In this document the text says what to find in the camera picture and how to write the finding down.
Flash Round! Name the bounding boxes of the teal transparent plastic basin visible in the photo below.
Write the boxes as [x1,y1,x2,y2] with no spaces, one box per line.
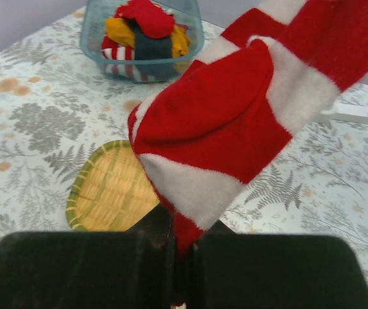
[80,1,204,83]

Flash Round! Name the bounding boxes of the mustard yellow sock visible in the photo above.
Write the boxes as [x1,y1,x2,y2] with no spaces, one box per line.
[170,24,191,58]
[105,17,135,48]

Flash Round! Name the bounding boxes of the red white striped sock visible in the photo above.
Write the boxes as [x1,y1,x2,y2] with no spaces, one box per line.
[128,1,368,258]
[101,35,159,82]

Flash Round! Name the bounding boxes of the woven bamboo tray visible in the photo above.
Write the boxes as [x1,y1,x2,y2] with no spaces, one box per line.
[65,140,159,232]

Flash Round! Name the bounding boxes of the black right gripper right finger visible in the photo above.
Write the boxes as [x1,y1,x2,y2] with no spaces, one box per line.
[191,222,368,308]

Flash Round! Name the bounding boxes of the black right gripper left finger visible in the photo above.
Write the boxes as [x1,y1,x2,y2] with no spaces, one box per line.
[0,206,173,308]

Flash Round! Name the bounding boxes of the white drying rack stand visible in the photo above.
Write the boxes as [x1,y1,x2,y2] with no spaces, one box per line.
[315,102,368,125]

